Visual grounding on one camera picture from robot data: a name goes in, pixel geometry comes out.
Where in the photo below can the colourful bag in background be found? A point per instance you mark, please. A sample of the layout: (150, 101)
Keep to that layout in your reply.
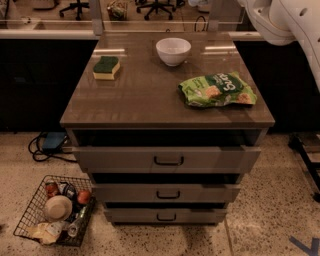
(117, 10)

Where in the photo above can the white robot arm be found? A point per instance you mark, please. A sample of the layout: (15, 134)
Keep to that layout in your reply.
(280, 22)

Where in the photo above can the red soda can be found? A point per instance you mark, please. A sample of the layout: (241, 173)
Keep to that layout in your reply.
(51, 189)

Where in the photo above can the middle grey drawer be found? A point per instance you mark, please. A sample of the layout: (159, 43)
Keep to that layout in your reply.
(161, 193)

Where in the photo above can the red apple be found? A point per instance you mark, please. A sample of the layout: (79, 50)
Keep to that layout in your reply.
(83, 197)

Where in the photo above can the green snack chip bag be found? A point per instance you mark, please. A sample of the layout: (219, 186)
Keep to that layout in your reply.
(217, 90)

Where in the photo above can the white ceramic bowl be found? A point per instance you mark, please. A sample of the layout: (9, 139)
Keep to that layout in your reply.
(173, 51)

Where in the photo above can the green and yellow sponge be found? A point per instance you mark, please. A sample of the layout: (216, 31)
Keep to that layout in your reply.
(106, 68)

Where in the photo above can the blue white can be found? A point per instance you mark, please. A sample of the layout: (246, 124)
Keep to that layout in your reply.
(68, 190)

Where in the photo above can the grey drawer cabinet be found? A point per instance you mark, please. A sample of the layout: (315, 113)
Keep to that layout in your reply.
(143, 107)

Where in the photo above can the tan round lid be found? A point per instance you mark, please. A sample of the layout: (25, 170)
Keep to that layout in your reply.
(57, 208)

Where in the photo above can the blue foot pedal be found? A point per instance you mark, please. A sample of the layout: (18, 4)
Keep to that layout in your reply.
(53, 141)

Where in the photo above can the black office chair right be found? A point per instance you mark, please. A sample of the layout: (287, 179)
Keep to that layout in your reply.
(155, 6)

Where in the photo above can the bottom grey drawer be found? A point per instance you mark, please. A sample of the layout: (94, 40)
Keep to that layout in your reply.
(165, 216)

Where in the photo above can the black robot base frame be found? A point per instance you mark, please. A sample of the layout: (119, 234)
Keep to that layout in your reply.
(307, 144)

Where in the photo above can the cream crumpled wrapper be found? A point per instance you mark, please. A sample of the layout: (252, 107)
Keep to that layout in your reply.
(47, 233)

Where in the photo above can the top grey drawer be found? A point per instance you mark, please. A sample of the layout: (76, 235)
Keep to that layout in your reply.
(160, 160)

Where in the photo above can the clear bottle in basket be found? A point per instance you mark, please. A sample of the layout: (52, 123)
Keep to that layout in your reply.
(74, 227)

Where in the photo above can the black office chair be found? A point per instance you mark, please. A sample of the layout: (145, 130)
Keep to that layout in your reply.
(78, 5)
(155, 6)

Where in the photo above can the black office chair left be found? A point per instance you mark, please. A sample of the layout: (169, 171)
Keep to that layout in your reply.
(78, 5)

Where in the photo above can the grey drawer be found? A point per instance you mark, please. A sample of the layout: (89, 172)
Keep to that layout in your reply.
(161, 193)
(160, 160)
(165, 216)

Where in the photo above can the black wire basket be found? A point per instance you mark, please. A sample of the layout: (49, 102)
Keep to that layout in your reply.
(34, 214)

